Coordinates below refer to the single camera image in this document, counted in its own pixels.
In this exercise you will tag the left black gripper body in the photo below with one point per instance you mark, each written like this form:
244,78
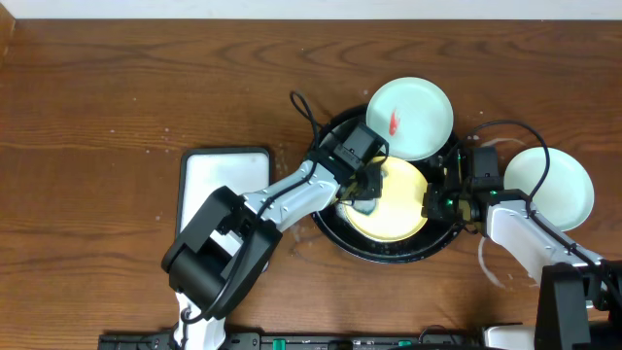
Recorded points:
367,182

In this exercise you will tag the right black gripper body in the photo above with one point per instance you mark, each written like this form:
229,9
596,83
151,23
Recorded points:
445,205

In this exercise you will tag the green sponge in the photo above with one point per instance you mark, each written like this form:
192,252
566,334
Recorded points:
363,206

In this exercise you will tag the yellow plate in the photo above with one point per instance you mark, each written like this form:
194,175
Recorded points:
398,214

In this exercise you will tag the light green plate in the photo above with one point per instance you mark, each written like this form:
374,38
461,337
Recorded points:
566,197
414,115

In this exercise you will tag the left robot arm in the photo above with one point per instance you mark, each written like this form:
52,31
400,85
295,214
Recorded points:
218,257

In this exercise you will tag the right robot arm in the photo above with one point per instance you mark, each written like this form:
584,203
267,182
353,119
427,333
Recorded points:
579,303

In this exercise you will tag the black round tray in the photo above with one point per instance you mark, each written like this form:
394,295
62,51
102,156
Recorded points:
429,240

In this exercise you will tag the white rectangular soap tray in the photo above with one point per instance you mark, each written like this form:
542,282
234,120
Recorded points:
243,170

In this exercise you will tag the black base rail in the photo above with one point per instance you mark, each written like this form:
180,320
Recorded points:
255,341

